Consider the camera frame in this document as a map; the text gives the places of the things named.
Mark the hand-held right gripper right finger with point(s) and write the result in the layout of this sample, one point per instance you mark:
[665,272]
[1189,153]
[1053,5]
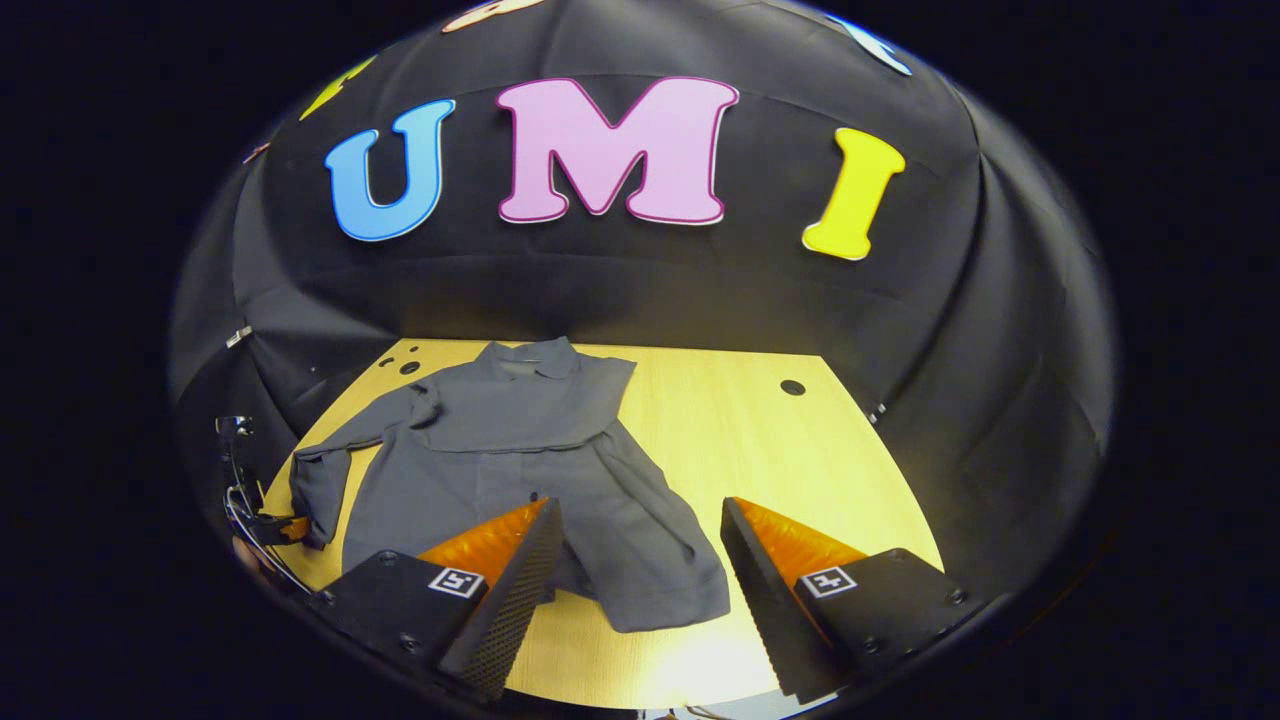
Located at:
[765,590]

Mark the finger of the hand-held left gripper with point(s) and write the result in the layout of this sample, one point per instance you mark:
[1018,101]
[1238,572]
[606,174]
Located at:
[285,526]

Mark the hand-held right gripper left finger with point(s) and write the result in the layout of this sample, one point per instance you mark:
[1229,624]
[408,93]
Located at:
[520,590]

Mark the grey button shirt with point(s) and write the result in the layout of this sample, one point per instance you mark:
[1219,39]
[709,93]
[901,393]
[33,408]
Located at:
[480,470]

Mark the black backdrop cloth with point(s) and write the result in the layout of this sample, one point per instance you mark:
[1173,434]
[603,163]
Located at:
[640,290]

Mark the copper cloth clip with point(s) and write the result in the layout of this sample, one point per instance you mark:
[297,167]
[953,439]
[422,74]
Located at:
[256,152]

